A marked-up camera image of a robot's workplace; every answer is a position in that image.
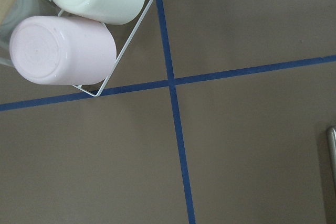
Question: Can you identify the steel muddler with black cap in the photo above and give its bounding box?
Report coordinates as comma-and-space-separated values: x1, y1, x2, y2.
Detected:
327, 126, 336, 187

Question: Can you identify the pink plastic cup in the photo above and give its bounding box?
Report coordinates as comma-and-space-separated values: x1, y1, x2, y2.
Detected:
9, 16, 117, 85

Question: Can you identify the pale blue plastic cup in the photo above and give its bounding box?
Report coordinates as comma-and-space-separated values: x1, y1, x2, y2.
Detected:
0, 0, 45, 44

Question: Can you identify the white wire cup rack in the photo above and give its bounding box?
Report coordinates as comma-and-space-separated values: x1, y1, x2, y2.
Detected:
0, 0, 169, 97

